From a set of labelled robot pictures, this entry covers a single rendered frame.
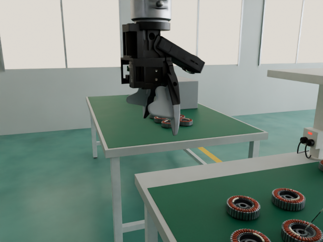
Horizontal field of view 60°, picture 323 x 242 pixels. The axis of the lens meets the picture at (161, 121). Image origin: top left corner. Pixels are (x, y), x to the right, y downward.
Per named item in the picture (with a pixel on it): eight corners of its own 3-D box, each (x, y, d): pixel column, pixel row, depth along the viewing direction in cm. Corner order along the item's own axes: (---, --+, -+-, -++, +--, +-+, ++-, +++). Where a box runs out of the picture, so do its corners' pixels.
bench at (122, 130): (111, 261, 177) (105, 150, 157) (89, 156, 347) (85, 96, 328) (258, 227, 209) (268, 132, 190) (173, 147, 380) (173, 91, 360)
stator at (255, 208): (264, 211, 98) (265, 201, 98) (250, 225, 90) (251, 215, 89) (235, 199, 106) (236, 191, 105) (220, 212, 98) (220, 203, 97)
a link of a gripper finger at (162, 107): (151, 139, 49) (139, 91, 52) (180, 134, 52) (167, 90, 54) (157, 133, 47) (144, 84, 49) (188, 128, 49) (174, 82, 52)
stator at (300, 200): (264, 199, 106) (265, 191, 105) (285, 193, 111) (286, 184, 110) (290, 215, 96) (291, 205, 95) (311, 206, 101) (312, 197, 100)
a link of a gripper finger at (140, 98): (121, 110, 63) (128, 79, 57) (145, 108, 66) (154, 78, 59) (125, 120, 62) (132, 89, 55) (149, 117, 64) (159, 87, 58)
